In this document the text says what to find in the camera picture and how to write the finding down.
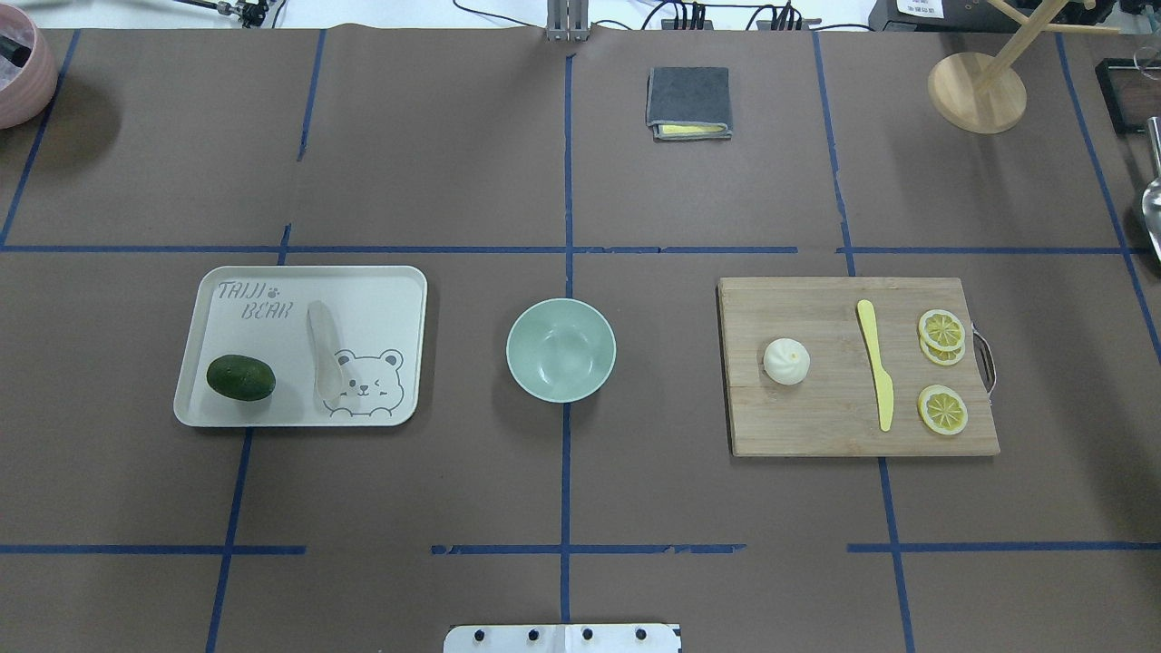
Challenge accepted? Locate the translucent white spoon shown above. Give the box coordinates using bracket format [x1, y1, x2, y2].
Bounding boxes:
[307, 300, 345, 412]

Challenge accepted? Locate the mint green bowl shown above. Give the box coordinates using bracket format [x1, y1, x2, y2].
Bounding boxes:
[504, 297, 618, 404]

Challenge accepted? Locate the white steamed bun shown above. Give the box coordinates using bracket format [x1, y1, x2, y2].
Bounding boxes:
[763, 338, 812, 385]

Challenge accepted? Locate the pink ice bowl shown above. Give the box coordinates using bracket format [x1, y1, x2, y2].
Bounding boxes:
[1, 3, 59, 130]

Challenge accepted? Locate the cream bear serving tray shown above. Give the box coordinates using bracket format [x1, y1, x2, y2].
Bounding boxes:
[173, 266, 427, 426]

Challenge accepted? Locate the bamboo cutting board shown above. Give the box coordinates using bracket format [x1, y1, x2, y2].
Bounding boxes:
[717, 277, 1000, 455]

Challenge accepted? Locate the grey folded cloth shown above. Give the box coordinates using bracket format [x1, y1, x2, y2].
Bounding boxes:
[644, 67, 734, 141]

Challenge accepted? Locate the yellow plastic knife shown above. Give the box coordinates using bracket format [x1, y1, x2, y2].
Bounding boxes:
[854, 297, 895, 433]

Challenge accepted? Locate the dark green avocado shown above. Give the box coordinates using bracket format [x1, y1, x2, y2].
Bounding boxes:
[205, 353, 277, 402]

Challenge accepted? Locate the upper lemon slice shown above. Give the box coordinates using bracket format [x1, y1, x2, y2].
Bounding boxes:
[917, 308, 967, 353]

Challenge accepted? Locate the hidden lemon slice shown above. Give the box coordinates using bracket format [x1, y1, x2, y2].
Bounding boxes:
[920, 340, 966, 366]

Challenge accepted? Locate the lower lemon slice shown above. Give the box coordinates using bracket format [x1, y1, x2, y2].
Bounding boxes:
[916, 385, 969, 435]

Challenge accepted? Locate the black tripod stand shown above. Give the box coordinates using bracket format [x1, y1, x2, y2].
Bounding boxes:
[178, 0, 272, 29]

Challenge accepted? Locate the wooden cup tree stand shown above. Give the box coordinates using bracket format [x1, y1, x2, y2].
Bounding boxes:
[926, 1, 1122, 135]

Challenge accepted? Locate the steel ice scoop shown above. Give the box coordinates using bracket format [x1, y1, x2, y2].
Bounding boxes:
[1140, 116, 1160, 260]

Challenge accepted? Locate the black wooden glass tray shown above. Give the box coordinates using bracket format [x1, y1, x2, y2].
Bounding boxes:
[1095, 58, 1160, 135]

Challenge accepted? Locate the aluminium frame post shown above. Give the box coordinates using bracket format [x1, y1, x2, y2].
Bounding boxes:
[546, 0, 591, 43]

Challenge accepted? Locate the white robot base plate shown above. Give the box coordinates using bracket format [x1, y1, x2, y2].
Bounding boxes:
[444, 623, 683, 652]

